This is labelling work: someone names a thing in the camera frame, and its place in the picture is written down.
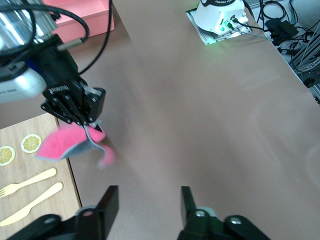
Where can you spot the yellow knife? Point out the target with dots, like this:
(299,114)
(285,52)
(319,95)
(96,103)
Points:
(47,192)

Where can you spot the yellow lemon slice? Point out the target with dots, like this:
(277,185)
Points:
(7,156)
(31,143)

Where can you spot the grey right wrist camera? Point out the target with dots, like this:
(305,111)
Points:
(20,85)

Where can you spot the yellow fork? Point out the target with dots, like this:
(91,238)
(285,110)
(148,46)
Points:
(37,176)

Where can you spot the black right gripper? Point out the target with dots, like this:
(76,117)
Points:
(57,70)

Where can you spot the pink plastic bin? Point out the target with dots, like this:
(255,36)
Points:
(95,17)

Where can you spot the pink and grey cloth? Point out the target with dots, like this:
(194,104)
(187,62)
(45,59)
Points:
(65,143)

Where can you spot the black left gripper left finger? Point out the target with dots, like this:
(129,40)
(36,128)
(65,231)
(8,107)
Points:
(107,212)

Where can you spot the black power adapter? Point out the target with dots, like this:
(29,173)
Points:
(282,26)

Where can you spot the aluminium frame bars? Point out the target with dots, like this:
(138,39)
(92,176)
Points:
(298,62)

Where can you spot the wooden cutting board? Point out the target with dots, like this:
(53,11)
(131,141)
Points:
(50,160)

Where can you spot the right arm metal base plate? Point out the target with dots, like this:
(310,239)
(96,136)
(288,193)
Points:
(207,37)

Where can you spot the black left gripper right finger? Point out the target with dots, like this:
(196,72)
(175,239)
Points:
(190,217)

